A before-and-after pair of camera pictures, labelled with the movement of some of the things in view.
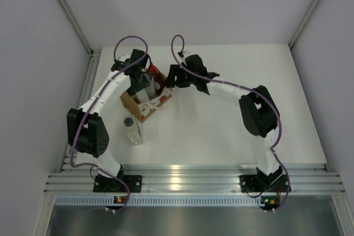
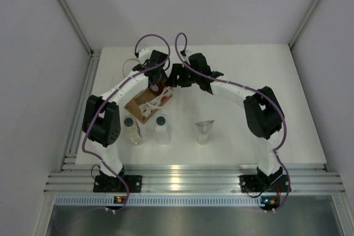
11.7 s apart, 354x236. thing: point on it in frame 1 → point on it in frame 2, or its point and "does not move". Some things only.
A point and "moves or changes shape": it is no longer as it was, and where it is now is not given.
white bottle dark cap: (149, 92) → (162, 129)
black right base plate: (255, 184) does not move
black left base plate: (103, 184) does not move
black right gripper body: (183, 79) does not move
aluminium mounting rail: (195, 178) does not move
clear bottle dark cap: (132, 130) does not move
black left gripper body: (138, 85) → (161, 76)
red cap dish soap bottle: (158, 76) moves or changes shape
